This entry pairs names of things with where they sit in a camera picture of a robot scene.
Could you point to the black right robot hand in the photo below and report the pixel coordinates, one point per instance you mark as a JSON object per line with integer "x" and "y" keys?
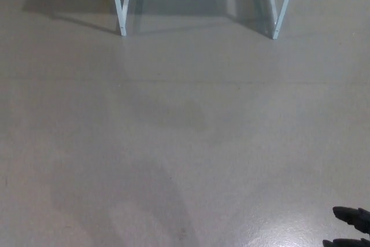
{"x": 355, "y": 218}

